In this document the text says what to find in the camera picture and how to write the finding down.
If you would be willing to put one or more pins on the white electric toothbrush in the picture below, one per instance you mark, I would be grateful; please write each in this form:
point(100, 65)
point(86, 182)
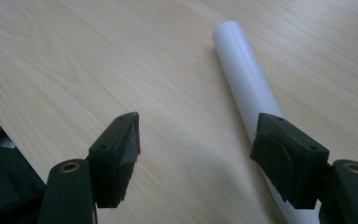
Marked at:
point(245, 68)

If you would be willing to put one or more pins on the dark cloth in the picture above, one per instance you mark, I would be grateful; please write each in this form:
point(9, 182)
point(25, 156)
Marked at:
point(3, 180)

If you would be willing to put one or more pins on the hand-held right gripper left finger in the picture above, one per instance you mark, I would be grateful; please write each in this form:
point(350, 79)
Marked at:
point(115, 149)

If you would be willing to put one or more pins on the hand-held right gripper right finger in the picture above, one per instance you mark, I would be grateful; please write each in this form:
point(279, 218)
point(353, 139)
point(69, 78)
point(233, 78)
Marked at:
point(289, 161)

